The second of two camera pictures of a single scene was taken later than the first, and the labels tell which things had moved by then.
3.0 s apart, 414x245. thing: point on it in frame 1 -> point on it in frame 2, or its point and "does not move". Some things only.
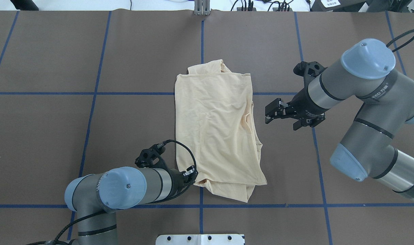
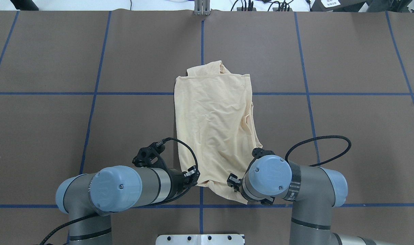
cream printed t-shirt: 217,130 does not move
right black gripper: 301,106 -> 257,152
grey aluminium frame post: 202,7 does not move
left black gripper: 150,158 does not move
